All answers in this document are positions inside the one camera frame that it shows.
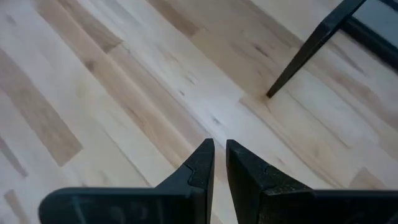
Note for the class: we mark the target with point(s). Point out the wooden shelf riser black legs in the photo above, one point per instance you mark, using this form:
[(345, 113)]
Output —
[(311, 43)]

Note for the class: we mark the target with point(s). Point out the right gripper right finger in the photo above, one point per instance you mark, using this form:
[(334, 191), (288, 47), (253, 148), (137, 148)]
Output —
[(280, 205)]

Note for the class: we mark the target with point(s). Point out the black aluminium table frame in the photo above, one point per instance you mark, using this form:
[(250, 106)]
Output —
[(373, 40)]

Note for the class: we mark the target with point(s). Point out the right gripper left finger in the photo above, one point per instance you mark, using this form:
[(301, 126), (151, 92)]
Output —
[(174, 202)]

